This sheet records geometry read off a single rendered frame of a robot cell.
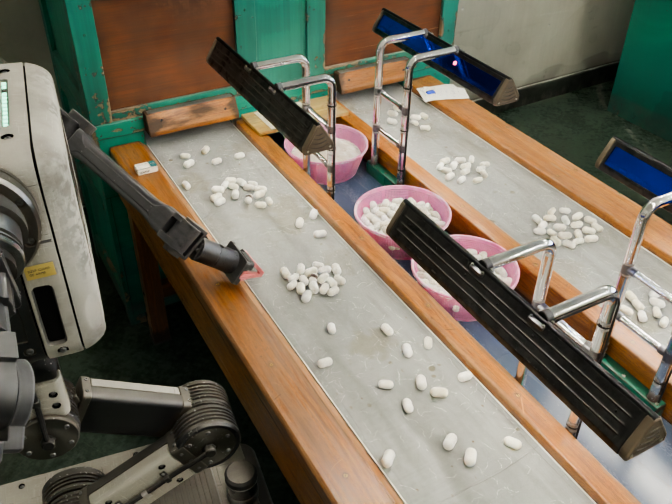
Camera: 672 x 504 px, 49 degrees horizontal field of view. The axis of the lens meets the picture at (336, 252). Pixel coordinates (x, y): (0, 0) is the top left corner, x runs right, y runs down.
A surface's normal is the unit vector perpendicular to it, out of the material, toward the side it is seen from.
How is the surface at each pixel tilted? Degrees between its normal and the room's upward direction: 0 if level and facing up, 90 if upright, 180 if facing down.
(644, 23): 90
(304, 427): 0
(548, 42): 90
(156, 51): 90
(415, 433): 0
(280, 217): 0
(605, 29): 90
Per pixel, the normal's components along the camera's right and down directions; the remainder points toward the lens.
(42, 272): 0.36, 0.56
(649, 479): 0.01, -0.80
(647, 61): -0.86, 0.29
